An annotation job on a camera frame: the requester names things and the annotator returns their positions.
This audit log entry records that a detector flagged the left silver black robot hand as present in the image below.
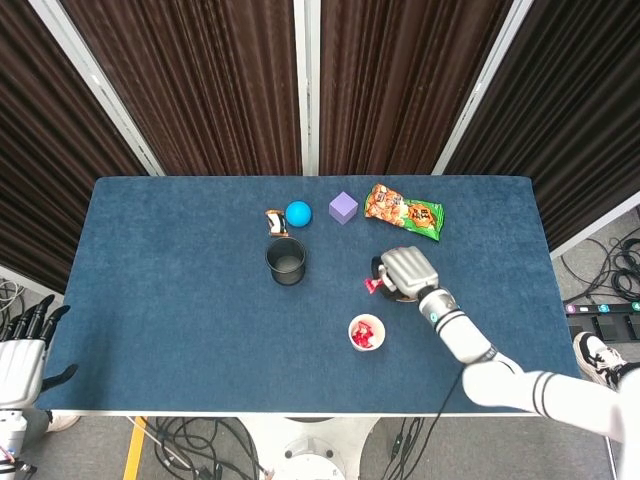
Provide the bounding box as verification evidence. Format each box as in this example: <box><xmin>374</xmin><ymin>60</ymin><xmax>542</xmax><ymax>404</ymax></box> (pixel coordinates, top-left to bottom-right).
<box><xmin>0</xmin><ymin>293</ymin><xmax>80</xmax><ymax>409</ymax></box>

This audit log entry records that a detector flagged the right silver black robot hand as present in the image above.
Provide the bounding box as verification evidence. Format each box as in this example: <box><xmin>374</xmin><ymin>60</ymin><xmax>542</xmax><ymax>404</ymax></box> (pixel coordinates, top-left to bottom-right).
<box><xmin>370</xmin><ymin>245</ymin><xmax>440</xmax><ymax>300</ymax></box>

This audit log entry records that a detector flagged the white paper cup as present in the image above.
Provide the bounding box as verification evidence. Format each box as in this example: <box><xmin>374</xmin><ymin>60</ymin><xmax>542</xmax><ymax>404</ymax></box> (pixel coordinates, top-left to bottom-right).
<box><xmin>348</xmin><ymin>313</ymin><xmax>387</xmax><ymax>354</ymax></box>

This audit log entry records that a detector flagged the round steel plate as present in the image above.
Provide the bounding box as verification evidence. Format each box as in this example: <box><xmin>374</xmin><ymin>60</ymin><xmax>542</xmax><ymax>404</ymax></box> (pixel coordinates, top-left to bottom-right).
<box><xmin>373</xmin><ymin>259</ymin><xmax>419</xmax><ymax>304</ymax></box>

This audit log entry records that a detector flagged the orange green snack bag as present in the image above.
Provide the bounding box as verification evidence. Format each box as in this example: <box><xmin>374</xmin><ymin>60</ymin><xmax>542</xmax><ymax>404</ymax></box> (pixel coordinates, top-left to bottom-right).
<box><xmin>363</xmin><ymin>183</ymin><xmax>445</xmax><ymax>243</ymax></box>

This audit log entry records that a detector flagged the purple cube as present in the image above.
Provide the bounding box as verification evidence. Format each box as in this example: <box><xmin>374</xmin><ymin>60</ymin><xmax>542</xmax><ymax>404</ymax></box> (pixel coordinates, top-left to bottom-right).
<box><xmin>328</xmin><ymin>190</ymin><xmax>360</xmax><ymax>225</ymax></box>

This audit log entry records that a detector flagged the blue ball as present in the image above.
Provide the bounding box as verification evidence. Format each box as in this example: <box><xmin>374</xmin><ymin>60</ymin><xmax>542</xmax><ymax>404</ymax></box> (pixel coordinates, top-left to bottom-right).
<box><xmin>285</xmin><ymin>200</ymin><xmax>313</xmax><ymax>229</ymax></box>

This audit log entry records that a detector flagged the black mesh pen holder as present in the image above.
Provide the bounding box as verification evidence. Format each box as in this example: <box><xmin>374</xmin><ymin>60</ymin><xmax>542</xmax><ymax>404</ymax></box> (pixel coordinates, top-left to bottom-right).
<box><xmin>264</xmin><ymin>236</ymin><xmax>307</xmax><ymax>287</ymax></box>

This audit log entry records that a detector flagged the yellow floor tape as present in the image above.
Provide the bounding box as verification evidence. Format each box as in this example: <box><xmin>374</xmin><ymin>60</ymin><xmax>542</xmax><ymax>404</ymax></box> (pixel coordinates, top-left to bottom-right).
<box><xmin>122</xmin><ymin>417</ymin><xmax>149</xmax><ymax>480</ymax></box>

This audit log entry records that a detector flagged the blue fabric table cover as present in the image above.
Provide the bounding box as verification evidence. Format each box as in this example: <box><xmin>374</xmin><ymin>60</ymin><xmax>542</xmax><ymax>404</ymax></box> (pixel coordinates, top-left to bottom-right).
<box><xmin>37</xmin><ymin>174</ymin><xmax>584</xmax><ymax>414</ymax></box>

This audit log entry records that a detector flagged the brown pleated partition screen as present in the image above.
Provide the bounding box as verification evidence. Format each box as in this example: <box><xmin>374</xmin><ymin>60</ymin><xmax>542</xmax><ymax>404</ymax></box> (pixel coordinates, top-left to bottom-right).
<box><xmin>0</xmin><ymin>0</ymin><xmax>164</xmax><ymax>296</ymax></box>
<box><xmin>29</xmin><ymin>0</ymin><xmax>314</xmax><ymax>177</ymax></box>
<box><xmin>432</xmin><ymin>0</ymin><xmax>640</xmax><ymax>259</ymax></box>
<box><xmin>312</xmin><ymin>0</ymin><xmax>516</xmax><ymax>176</ymax></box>

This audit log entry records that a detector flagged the white black sneaker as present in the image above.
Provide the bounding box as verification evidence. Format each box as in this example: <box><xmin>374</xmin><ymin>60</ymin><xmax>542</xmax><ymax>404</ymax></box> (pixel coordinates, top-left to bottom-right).
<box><xmin>572</xmin><ymin>331</ymin><xmax>627</xmax><ymax>392</ymax></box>

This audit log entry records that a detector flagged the black foot pedal strip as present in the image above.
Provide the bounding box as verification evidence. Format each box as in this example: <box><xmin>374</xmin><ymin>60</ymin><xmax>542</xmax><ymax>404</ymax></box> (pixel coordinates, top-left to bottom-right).
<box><xmin>563</xmin><ymin>299</ymin><xmax>640</xmax><ymax>341</ymax></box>

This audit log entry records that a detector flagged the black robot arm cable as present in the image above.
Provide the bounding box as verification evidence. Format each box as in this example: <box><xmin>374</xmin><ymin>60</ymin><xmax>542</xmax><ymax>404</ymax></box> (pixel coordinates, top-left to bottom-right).
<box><xmin>387</xmin><ymin>368</ymin><xmax>462</xmax><ymax>480</ymax></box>

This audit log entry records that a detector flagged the white table frame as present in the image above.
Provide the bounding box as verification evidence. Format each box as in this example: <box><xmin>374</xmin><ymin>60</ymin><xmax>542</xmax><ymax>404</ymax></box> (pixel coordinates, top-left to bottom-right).
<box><xmin>47</xmin><ymin>408</ymin><xmax>551</xmax><ymax>419</ymax></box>

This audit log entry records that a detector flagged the black floor cable bundle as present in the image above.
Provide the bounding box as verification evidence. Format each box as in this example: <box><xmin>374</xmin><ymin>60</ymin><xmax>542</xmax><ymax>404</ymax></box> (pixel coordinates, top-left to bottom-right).
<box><xmin>559</xmin><ymin>234</ymin><xmax>640</xmax><ymax>301</ymax></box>
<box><xmin>149</xmin><ymin>417</ymin><xmax>266</xmax><ymax>480</ymax></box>

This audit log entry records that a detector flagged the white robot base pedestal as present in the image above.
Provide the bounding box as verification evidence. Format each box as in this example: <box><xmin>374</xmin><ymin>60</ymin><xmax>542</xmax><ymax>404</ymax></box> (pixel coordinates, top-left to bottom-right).
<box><xmin>239</xmin><ymin>415</ymin><xmax>381</xmax><ymax>480</ymax></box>

